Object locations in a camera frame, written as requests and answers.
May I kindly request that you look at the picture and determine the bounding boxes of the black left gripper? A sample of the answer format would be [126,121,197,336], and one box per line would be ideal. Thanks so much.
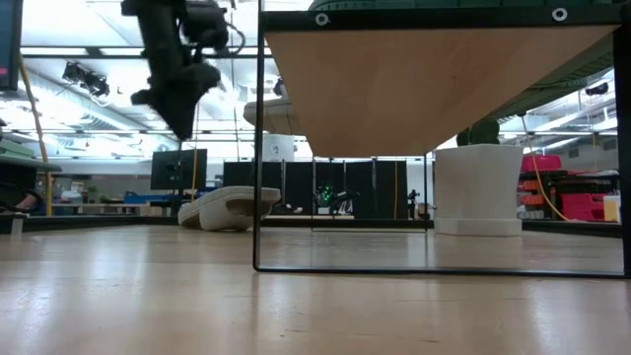
[130,9,222,142]

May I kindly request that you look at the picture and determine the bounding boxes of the black background monitor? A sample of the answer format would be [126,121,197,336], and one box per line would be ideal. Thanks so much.
[150,148,208,191]

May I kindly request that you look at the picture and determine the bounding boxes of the white box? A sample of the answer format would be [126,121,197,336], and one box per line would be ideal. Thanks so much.
[260,133,297,162]

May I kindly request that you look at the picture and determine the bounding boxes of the black partition panels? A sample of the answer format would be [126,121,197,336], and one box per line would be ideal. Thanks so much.
[223,158,410,221]

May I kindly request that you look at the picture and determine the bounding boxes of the distant robot with green light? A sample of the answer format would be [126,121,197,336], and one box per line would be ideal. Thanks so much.
[315,180,356,208]

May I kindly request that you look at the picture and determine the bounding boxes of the desk computer monitor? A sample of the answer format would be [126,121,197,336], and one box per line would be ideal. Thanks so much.
[0,0,25,93]

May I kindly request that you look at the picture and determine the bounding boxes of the green cactus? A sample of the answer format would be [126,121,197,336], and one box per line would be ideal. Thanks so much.
[456,119,502,147]

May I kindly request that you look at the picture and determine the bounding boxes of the white plant pot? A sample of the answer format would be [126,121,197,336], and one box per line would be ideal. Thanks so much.
[433,143,525,237]

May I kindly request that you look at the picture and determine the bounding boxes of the red storage bin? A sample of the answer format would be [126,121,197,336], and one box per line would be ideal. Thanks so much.
[521,155,563,173]
[561,192,606,222]

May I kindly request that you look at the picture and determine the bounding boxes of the black aluminium table frame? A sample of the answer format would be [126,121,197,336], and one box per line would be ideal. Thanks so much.
[0,214,623,239]

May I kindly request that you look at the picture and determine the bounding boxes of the yellow cable with black knob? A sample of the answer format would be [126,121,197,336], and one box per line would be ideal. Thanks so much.
[18,53,54,218]

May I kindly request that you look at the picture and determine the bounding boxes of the wooden shelf with black frame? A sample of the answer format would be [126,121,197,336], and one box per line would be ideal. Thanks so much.
[251,0,631,278]

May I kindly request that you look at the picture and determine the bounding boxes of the yellow hanging cable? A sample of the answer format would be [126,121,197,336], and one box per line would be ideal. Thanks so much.
[520,115,573,222]

